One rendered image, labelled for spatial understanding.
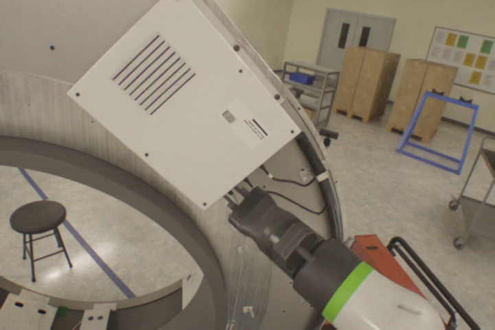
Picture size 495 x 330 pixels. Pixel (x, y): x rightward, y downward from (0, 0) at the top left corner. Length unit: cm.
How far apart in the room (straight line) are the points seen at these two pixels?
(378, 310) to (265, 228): 19
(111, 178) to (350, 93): 654
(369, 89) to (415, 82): 88
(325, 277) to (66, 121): 45
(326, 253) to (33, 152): 45
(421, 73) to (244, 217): 613
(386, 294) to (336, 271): 7
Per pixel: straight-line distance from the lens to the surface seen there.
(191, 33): 39
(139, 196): 55
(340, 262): 45
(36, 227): 232
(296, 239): 41
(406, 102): 662
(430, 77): 650
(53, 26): 54
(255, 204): 51
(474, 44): 899
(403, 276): 140
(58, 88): 56
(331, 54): 987
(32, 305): 139
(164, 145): 42
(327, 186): 63
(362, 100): 686
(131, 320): 141
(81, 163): 55
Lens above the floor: 179
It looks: 23 degrees down
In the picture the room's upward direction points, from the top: 9 degrees clockwise
